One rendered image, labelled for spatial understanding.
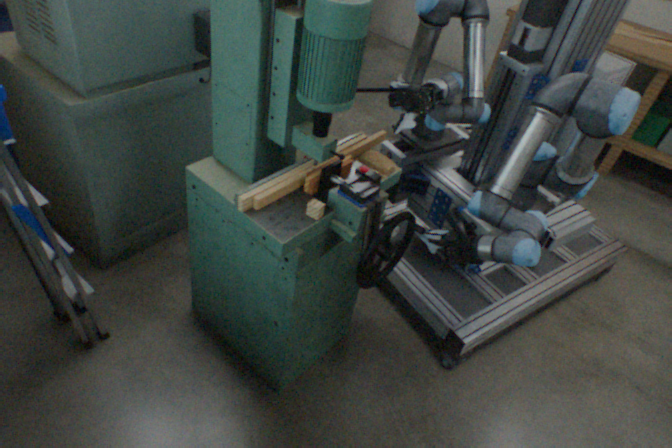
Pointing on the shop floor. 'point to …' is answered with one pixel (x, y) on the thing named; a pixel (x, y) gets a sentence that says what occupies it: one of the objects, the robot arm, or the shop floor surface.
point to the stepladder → (42, 240)
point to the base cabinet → (268, 295)
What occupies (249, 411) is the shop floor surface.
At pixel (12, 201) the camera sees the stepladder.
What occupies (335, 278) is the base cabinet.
